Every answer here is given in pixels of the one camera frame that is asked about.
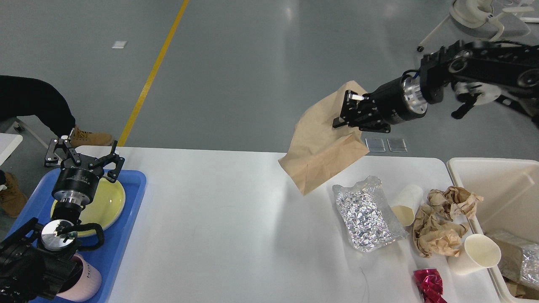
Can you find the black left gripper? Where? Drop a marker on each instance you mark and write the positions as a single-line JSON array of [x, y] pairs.
[[75, 184]]

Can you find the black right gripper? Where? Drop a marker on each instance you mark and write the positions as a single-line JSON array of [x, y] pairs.
[[395, 102]]

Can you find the yellow plastic plate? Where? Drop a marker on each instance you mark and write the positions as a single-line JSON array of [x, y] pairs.
[[105, 208]]

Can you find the brown paper bag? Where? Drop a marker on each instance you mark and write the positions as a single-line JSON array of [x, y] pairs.
[[318, 151]]

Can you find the white paper cup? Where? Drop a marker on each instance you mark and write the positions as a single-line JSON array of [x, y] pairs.
[[478, 252], [406, 203]]

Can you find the pink ribbed mug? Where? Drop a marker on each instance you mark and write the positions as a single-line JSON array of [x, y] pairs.
[[83, 283]]

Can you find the red snack wrapper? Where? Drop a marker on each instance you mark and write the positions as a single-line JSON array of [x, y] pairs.
[[430, 285]]

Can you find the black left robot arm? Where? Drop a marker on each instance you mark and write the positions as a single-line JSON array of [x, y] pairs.
[[36, 259]]

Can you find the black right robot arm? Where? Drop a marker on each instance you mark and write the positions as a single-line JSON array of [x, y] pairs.
[[477, 71]]

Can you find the tan work boot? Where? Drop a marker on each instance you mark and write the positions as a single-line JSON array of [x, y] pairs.
[[12, 199], [80, 138]]

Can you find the left metal floor plate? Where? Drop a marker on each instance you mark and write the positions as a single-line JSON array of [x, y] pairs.
[[375, 145]]

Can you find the metal floor plate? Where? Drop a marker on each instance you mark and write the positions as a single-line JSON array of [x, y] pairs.
[[375, 145], [397, 145]]

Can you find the right metal floor plate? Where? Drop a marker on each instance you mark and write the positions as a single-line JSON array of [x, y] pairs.
[[397, 145]]

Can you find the person in black clothes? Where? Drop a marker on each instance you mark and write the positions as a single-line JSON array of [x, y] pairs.
[[25, 96]]

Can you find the blue plastic tray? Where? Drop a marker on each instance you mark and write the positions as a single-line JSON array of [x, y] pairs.
[[106, 259]]

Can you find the white paper scrap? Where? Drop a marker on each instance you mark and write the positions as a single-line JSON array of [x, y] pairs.
[[119, 44]]

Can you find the crumpled brown paper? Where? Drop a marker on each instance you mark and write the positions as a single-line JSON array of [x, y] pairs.
[[434, 229]]

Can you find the beige plastic bin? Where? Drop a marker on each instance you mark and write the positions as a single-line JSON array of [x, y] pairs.
[[510, 191]]

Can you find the white office chair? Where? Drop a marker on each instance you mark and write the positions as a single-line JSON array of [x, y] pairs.
[[488, 20]]

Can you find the wrapped package in bin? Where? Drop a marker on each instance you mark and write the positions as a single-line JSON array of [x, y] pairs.
[[519, 258]]

